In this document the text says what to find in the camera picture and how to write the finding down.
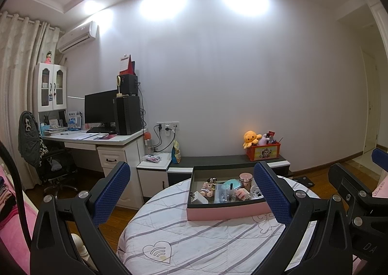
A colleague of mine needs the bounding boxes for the red toy box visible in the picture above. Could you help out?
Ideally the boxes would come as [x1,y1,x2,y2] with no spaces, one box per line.
[246,142,281,161]

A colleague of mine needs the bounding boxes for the white door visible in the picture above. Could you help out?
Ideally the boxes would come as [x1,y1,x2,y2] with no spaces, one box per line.
[362,50,378,154]

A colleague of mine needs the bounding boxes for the baby doll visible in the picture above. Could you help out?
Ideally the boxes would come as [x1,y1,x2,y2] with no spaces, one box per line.
[200,182,214,198]

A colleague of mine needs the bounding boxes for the white papers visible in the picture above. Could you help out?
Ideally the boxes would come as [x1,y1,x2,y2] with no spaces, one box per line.
[68,132,100,140]

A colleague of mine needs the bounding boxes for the pink blanket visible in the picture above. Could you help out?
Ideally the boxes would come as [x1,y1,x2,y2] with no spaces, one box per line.
[0,166,40,275]

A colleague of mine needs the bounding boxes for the black speaker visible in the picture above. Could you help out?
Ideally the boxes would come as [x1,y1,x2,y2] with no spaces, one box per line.
[117,74,138,96]

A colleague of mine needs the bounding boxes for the white desk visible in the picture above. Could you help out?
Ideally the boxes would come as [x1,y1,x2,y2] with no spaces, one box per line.
[42,128,147,209]

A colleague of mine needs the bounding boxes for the black power cables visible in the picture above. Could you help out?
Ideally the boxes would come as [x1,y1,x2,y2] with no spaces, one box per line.
[152,125,176,152]

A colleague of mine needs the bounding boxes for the red folder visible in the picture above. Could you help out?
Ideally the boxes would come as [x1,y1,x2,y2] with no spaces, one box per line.
[120,54,136,75]

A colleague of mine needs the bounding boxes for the pink storage box black rim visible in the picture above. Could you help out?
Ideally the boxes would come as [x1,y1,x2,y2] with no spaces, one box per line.
[186,164,275,221]

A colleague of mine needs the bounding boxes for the black floor scale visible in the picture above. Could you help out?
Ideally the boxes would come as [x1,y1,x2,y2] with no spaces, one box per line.
[292,175,316,187]

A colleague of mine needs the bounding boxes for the black keyboard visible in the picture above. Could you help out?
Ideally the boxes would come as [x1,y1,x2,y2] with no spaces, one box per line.
[86,127,117,134]

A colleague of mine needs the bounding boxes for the black computer monitor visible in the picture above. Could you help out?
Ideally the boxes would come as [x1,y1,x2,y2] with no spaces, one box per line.
[84,90,118,130]

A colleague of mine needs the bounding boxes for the black computer tower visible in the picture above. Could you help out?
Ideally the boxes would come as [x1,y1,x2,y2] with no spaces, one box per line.
[113,95,142,135]

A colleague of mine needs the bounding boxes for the white glass door cabinet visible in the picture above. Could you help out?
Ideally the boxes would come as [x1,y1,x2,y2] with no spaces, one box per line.
[33,63,68,130]

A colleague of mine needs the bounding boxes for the black office chair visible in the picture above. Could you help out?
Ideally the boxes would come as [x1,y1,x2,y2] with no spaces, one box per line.
[18,110,78,193]

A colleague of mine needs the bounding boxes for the white nightstand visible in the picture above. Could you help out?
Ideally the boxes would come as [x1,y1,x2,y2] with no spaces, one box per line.
[136,152,172,200]

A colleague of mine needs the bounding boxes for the cream round post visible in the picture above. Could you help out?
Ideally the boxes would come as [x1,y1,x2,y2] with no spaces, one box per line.
[71,233,91,266]

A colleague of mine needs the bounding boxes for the white charger adapter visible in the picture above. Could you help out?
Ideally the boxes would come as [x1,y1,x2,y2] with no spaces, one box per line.
[189,191,207,204]

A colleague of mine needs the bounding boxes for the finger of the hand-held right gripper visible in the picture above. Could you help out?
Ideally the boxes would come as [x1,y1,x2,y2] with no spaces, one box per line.
[328,163,376,218]
[372,148,388,172]

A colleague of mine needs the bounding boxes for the dark low bench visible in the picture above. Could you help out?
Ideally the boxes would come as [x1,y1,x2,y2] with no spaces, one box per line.
[168,154,294,186]

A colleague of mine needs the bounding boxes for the cream curtain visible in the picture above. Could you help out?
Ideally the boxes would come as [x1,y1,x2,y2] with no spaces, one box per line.
[0,10,65,191]

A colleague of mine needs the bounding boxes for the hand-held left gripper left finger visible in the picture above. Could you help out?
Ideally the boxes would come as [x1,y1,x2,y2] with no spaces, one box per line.
[29,161,132,275]

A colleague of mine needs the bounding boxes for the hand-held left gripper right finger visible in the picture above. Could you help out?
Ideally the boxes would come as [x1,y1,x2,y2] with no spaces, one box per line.
[253,161,354,275]

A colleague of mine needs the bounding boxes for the white air conditioner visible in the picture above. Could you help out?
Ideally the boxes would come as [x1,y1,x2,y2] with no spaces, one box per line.
[57,21,99,53]

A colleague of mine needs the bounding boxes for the orange octopus plush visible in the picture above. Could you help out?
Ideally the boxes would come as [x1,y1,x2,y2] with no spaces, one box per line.
[242,130,263,150]

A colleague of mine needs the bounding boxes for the wall power outlet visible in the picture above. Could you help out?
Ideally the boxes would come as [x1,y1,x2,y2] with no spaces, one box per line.
[156,122,180,136]

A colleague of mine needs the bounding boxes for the rose gold cup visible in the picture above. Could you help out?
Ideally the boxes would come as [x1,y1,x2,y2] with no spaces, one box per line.
[239,173,254,191]

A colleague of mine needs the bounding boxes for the red capped bottle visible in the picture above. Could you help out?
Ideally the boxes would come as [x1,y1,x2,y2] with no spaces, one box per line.
[143,132,153,156]

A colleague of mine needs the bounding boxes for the snack bag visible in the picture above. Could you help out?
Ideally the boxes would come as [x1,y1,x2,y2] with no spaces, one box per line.
[172,139,182,164]

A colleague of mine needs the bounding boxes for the black cable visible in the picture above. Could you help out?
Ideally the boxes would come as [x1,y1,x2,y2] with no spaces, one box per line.
[0,138,32,248]

